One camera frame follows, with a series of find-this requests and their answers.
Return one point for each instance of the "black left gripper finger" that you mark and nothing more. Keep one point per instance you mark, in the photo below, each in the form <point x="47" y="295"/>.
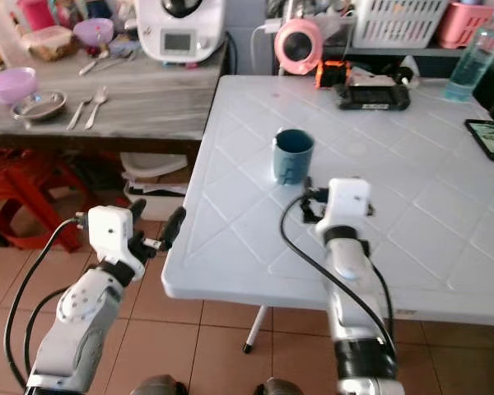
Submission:
<point x="173" y="226"/>
<point x="139" y="207"/>

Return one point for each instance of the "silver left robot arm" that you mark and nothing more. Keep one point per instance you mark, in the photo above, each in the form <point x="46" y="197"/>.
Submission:
<point x="78" y="317"/>

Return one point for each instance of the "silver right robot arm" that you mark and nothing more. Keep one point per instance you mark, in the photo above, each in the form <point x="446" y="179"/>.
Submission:
<point x="350" y="288"/>

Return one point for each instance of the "white storage box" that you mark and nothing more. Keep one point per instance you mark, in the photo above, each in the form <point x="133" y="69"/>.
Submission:
<point x="152" y="191"/>

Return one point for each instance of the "blue cup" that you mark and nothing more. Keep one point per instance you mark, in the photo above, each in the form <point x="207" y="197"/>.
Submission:
<point x="292" y="160"/>

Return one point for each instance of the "white plastic table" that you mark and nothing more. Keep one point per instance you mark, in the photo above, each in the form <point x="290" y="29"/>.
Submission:
<point x="230" y="206"/>

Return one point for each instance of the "grey wooden counter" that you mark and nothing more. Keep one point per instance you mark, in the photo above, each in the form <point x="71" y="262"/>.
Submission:
<point x="156" y="103"/>

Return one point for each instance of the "red plastic stool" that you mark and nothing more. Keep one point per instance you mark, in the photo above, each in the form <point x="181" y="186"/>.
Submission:
<point x="25" y="197"/>

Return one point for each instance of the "black handheld device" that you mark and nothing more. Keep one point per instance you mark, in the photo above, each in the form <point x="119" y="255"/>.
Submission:
<point x="370" y="97"/>

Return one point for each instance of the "white table leg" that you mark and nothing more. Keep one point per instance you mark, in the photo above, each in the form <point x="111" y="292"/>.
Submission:
<point x="255" y="329"/>

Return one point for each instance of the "orange and black gadget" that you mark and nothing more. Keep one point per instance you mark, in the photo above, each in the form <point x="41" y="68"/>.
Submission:
<point x="332" y="74"/>

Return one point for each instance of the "metal dish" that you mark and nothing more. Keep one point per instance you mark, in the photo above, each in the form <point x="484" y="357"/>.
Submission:
<point x="41" y="107"/>

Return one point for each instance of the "metal serving spoon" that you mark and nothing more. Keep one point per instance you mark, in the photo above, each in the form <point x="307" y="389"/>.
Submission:
<point x="95" y="64"/>

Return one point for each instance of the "pink round appliance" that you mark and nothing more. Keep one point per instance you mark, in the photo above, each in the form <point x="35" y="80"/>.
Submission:
<point x="298" y="45"/>

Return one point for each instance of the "dark shelf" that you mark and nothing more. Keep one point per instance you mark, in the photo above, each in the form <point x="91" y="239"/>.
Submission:
<point x="387" y="54"/>

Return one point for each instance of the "white kitchen machine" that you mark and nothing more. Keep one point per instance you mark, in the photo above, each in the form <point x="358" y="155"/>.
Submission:
<point x="181" y="37"/>

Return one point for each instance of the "large purple bowl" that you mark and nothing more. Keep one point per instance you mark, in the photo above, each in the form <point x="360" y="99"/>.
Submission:
<point x="10" y="85"/>

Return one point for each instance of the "small purple bowl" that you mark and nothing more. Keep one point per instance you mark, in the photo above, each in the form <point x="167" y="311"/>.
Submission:
<point x="94" y="33"/>

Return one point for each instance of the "robot right leg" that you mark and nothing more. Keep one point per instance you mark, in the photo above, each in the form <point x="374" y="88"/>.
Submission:
<point x="284" y="387"/>

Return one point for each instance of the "black smartphone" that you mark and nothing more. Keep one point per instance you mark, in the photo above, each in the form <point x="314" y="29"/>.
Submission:
<point x="490" y="140"/>

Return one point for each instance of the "clear food container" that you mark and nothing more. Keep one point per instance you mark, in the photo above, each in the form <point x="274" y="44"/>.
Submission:
<point x="48" y="41"/>

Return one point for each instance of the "white plastic basket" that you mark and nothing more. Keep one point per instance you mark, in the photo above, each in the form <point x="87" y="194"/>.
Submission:
<point x="399" y="23"/>

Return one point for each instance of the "clear blue water bottle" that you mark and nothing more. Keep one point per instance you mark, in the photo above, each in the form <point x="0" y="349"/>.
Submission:
<point x="473" y="62"/>

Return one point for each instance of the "pink cup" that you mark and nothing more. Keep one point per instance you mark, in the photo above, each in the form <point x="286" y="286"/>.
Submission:
<point x="37" y="15"/>

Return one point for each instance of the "clear plastic jug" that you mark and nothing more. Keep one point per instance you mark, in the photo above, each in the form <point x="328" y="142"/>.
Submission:
<point x="2" y="29"/>

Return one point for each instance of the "pink plastic basket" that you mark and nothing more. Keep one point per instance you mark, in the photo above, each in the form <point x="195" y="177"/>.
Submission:
<point x="465" y="26"/>

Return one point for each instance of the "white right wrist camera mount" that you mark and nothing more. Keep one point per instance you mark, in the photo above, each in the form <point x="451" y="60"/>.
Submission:
<point x="350" y="199"/>

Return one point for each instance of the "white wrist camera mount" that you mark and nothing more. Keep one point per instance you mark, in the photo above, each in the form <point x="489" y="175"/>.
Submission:
<point x="350" y="199"/>
<point x="109" y="234"/>

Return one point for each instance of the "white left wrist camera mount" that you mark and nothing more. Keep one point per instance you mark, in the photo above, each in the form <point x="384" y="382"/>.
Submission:
<point x="109" y="234"/>

